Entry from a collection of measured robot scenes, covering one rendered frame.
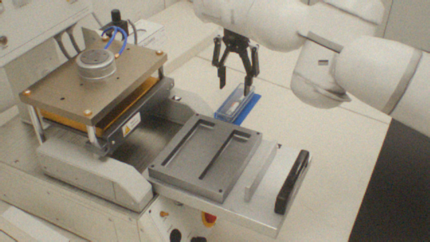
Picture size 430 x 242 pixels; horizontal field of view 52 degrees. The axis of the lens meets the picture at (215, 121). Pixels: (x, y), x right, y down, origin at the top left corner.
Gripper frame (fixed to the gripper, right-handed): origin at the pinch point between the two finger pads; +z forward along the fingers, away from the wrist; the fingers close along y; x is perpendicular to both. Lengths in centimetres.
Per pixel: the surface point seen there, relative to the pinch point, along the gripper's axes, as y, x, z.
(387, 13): 21, 204, 57
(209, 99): -9.6, 1.0, 10.1
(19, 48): -24, -52, -32
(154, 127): -4.0, -37.2, -8.0
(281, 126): 16.8, -0.9, 10.1
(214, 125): 12.0, -36.4, -14.1
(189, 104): 3.7, -33.1, -14.9
